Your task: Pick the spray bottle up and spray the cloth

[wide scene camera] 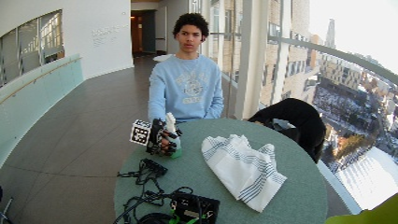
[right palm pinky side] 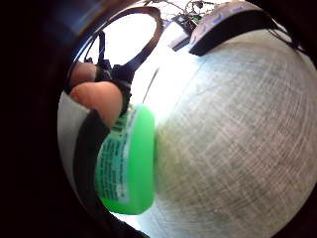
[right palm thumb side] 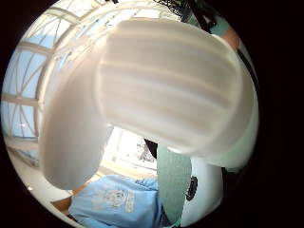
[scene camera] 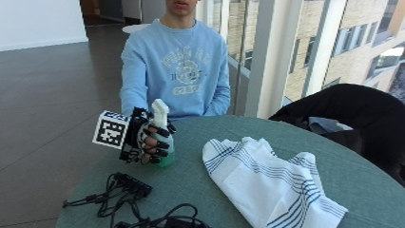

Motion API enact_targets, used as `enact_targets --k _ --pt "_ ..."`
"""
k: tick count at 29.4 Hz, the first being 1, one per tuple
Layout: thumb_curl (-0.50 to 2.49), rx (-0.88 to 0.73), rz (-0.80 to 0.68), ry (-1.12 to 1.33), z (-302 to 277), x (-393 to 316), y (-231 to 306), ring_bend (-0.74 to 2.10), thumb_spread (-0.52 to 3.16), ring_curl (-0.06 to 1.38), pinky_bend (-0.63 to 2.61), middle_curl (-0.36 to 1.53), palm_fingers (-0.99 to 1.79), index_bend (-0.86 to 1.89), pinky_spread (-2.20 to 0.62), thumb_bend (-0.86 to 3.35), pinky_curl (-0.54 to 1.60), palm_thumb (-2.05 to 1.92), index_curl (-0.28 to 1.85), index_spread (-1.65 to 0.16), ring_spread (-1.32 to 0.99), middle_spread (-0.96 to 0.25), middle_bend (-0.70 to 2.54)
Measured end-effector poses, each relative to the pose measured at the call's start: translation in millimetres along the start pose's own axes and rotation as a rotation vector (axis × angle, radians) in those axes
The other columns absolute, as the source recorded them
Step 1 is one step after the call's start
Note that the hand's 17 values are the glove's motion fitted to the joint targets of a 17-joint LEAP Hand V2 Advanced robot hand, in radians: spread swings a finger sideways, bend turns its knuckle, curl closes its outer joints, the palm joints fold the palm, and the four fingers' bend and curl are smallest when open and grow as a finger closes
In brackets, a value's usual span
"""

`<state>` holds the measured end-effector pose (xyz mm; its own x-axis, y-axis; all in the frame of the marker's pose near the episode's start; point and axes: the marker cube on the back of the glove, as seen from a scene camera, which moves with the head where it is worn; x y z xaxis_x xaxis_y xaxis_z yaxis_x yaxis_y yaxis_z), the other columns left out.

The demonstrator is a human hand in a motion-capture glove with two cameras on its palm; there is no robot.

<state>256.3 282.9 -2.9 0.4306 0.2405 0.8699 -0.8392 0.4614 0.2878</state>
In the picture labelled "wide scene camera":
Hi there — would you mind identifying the wooden handrail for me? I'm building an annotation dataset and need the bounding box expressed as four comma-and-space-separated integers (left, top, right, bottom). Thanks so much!
0, 56, 83, 105

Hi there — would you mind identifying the white spray bottle green base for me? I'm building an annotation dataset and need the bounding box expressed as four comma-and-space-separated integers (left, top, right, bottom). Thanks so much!
163, 112, 183, 160

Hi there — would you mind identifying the black cable bundle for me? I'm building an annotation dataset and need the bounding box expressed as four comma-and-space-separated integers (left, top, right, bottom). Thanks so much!
111, 158, 194, 224

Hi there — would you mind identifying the yellow-green chair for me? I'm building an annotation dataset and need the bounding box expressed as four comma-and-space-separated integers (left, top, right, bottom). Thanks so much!
324, 192, 398, 224

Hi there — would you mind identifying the white marker cube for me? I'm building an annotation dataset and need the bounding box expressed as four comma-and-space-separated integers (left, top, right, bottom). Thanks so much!
127, 119, 153, 147

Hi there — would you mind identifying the the person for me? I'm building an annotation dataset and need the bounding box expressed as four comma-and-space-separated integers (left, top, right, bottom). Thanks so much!
146, 12, 224, 124

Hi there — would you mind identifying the white blue striped cloth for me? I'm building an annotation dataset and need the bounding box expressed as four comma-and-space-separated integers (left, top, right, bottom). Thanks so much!
199, 133, 288, 214

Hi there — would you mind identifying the white round table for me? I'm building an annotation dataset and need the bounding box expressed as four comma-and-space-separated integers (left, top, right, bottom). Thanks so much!
151, 53, 175, 63

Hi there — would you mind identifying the black electronics box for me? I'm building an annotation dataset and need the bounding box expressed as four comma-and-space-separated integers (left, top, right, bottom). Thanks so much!
168, 190, 220, 224

